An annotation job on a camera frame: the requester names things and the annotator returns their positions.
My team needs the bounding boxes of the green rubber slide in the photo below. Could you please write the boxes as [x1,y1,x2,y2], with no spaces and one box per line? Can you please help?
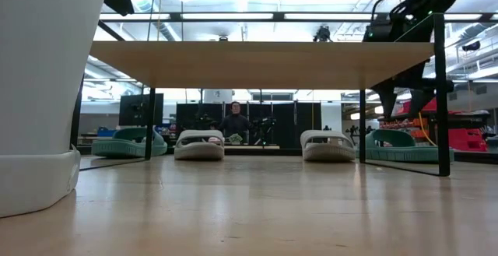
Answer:
[356,128,455,163]
[91,126,169,159]

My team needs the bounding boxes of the black partition panels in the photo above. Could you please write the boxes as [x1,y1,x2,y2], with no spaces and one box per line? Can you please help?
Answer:
[175,100,323,150]

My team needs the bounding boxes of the red storage bins rack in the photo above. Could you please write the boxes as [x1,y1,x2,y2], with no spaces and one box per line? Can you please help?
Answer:
[383,96,492,153]

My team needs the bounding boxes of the black wall screen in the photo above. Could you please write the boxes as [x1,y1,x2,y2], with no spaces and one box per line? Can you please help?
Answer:
[118,93,165,127]

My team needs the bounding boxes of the black aluminium table frame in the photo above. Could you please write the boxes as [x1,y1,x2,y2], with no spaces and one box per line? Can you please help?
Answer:
[77,145,498,164]

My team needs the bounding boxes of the hanging yellow cable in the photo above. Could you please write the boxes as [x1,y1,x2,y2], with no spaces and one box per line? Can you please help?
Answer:
[418,111,439,148]

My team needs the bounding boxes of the white pillar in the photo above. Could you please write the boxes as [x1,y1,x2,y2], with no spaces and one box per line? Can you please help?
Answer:
[202,88,234,104]

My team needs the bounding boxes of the black overhead camera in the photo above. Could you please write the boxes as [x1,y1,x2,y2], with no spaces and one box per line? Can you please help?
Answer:
[312,25,333,43]

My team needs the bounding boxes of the white hexagonal plant pot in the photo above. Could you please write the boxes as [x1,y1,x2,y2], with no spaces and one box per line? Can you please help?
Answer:
[0,0,110,219]

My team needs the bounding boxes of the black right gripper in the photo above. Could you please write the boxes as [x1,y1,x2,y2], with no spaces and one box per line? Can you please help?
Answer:
[371,12,455,119]

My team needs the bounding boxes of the person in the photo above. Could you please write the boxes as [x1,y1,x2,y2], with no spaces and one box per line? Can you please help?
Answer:
[216,100,256,145]

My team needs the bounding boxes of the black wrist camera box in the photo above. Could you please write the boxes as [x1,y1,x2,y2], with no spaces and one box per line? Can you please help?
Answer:
[362,17,395,43]

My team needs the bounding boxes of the wooden shelf with black frame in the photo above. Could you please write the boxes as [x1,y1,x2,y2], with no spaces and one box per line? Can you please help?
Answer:
[69,12,451,177]

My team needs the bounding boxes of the grey rubber slide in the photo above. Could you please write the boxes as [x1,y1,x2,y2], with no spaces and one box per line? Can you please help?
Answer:
[174,129,226,161]
[300,129,356,163]

